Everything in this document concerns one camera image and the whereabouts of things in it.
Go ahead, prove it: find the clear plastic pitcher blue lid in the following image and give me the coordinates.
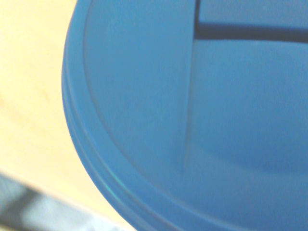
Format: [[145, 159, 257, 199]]
[[61, 0, 308, 231]]

